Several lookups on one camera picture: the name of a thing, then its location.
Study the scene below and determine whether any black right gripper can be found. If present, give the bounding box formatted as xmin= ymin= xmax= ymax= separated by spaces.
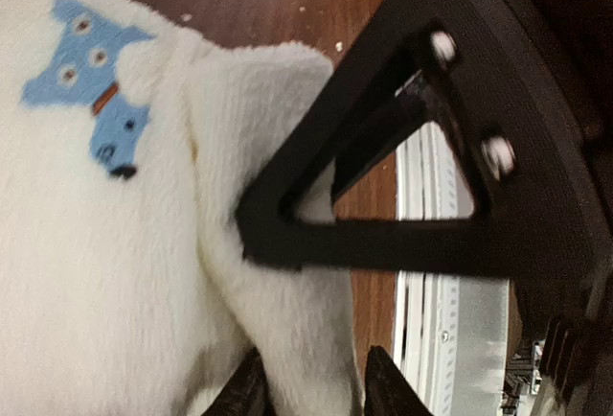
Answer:
xmin=386 ymin=0 xmax=612 ymax=415

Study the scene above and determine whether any white towel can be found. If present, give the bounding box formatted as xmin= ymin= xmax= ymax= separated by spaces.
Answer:
xmin=1 ymin=0 xmax=363 ymax=415

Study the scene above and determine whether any aluminium front rail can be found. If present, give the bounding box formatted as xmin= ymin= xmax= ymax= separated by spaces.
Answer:
xmin=393 ymin=123 xmax=535 ymax=415

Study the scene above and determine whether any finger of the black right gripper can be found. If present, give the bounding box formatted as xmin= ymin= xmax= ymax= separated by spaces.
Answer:
xmin=236 ymin=0 xmax=431 ymax=224
xmin=238 ymin=219 xmax=527 ymax=278

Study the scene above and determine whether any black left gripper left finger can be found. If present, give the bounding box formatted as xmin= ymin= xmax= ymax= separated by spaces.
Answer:
xmin=203 ymin=349 xmax=266 ymax=416

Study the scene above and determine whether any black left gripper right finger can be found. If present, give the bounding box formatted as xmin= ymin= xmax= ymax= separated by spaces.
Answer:
xmin=364 ymin=346 xmax=431 ymax=416

